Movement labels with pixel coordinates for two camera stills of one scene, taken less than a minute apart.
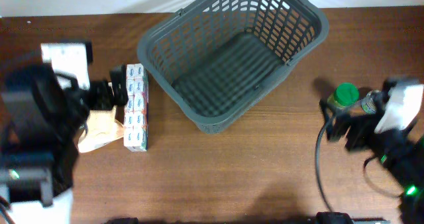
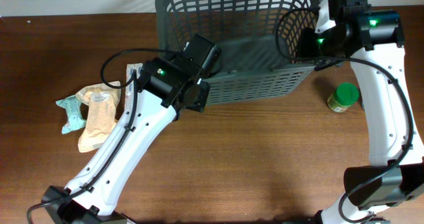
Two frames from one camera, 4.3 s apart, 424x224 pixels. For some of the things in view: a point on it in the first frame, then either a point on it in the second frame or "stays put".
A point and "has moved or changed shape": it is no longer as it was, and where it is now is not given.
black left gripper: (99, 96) -> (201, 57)
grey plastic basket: (230, 44) has moved or changed shape
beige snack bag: (101, 128) stays put
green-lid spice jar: (344, 96) stays put
